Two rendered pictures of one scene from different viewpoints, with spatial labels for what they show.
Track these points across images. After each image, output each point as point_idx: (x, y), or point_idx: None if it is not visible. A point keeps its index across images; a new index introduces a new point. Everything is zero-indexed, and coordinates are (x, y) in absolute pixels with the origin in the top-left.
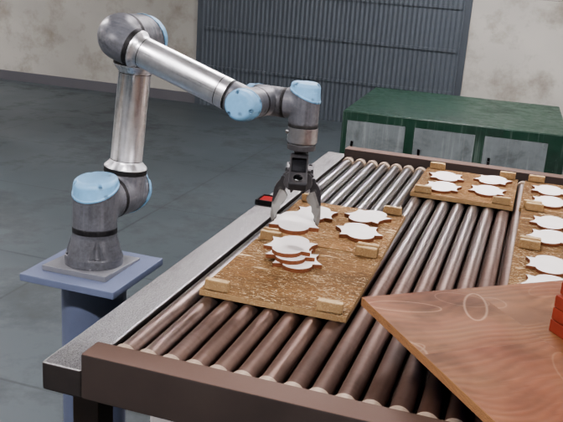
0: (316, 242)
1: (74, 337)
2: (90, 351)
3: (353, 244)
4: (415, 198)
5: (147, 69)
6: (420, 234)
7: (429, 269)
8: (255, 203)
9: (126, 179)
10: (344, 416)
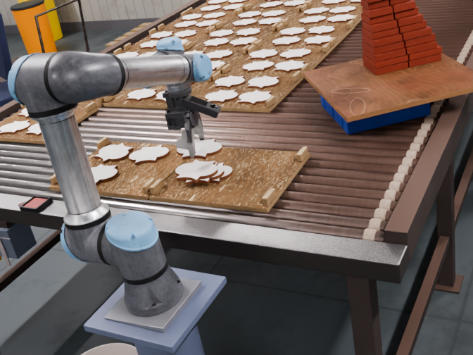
0: (165, 170)
1: (354, 258)
2: (401, 229)
3: (171, 156)
4: None
5: (134, 85)
6: None
7: (214, 134)
8: (36, 212)
9: (111, 216)
10: (448, 141)
